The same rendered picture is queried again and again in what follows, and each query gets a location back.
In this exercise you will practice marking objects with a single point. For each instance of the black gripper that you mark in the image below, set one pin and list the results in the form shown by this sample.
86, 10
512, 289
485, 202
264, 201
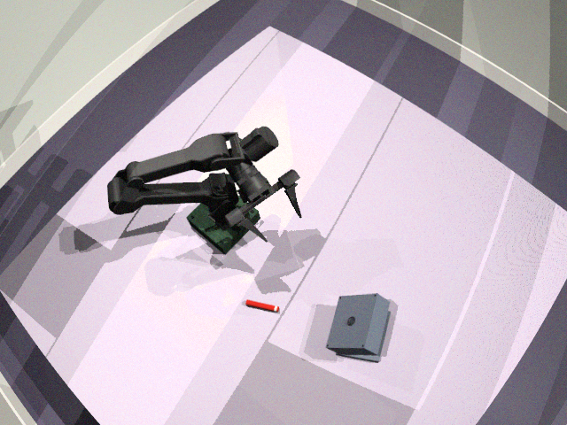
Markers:
252, 184

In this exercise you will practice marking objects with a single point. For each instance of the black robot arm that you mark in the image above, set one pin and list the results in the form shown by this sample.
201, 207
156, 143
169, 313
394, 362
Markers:
127, 190

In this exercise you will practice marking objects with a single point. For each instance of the dark red peg with white band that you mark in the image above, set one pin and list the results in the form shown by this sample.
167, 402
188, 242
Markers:
273, 308

